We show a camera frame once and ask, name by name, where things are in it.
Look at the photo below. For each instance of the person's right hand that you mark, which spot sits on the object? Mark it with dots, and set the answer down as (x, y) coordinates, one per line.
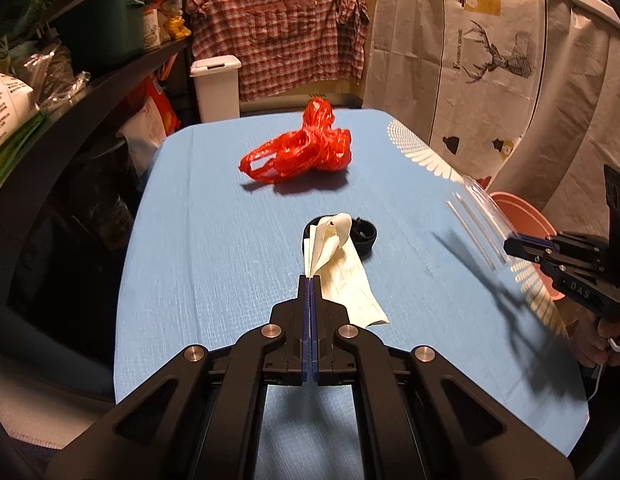
(612, 335)

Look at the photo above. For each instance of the black elastic band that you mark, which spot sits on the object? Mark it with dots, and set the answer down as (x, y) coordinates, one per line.
(362, 235)

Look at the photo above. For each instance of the white label spice jar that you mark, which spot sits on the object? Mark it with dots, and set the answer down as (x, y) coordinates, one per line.
(151, 30)

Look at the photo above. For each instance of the small yellow packet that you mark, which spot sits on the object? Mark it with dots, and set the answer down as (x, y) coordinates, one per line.
(175, 27)

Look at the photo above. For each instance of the orange and white sack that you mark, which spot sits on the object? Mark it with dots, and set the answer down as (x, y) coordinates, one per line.
(149, 120)

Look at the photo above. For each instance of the red plaid shirt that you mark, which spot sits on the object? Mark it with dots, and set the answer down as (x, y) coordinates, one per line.
(285, 25)

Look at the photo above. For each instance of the green and white packet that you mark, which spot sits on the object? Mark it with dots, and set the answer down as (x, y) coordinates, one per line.
(9, 120)

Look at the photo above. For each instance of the clear plastic straw sleeve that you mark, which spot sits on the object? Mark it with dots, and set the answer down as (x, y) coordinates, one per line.
(482, 220)

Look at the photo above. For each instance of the pink round bin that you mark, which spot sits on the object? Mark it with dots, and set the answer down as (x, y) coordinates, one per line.
(520, 215)

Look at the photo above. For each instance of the white lidded bin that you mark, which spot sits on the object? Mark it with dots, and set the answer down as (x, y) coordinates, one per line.
(217, 90)

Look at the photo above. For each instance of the black shelf unit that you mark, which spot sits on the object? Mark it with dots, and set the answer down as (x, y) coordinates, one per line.
(89, 125)

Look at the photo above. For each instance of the green storage box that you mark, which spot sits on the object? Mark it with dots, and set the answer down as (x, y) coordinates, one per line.
(102, 30)

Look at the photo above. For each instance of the red plastic bag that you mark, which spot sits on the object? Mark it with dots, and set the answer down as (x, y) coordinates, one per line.
(310, 152)

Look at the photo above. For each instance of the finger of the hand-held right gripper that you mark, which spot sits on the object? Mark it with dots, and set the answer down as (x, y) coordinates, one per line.
(527, 251)
(537, 236)

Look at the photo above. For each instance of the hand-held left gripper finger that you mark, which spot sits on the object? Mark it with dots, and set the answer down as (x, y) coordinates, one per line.
(315, 350)
(305, 350)

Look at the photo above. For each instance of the white paper sheet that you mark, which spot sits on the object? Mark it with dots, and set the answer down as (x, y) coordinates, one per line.
(327, 242)

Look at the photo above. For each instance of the clear bag of dark contents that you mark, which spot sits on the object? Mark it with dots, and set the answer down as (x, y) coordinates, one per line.
(52, 77)

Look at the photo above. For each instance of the deer print white curtain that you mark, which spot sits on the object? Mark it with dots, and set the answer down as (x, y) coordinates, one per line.
(455, 60)

